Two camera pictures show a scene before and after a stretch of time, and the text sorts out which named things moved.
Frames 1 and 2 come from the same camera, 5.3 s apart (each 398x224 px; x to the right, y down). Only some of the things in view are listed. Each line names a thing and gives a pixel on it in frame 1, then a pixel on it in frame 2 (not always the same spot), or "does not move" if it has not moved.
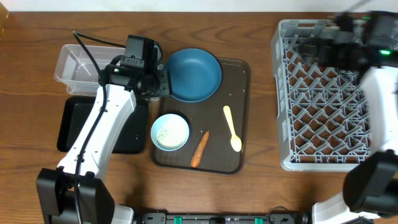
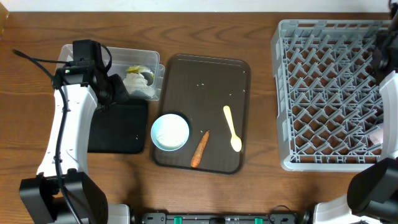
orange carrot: [198, 154] does not move
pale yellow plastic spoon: [236, 141] does not move
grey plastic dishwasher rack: [322, 114] does not move
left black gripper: [163, 82] → [120, 93]
